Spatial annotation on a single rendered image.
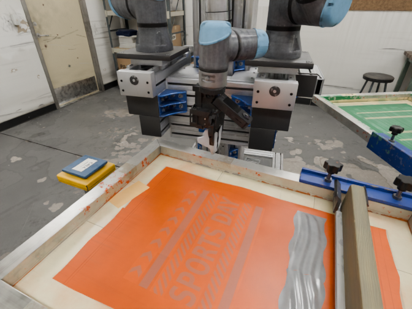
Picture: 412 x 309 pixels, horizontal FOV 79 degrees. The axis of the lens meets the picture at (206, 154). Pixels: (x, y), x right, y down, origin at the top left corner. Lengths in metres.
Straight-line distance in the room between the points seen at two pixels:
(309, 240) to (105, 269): 0.43
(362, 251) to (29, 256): 0.60
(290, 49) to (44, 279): 0.91
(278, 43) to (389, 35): 3.34
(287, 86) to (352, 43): 3.38
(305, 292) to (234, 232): 0.18
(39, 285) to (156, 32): 0.86
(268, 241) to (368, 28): 3.79
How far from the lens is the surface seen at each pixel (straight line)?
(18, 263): 0.61
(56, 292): 0.58
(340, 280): 0.55
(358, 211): 0.59
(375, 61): 4.26
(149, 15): 1.06
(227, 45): 0.65
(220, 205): 0.66
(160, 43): 1.07
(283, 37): 0.95
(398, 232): 0.77
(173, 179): 0.74
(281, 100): 0.86
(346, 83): 4.29
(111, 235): 0.63
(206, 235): 0.60
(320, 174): 0.76
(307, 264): 0.59
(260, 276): 0.55
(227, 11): 0.80
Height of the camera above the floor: 1.43
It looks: 32 degrees down
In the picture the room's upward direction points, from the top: straight up
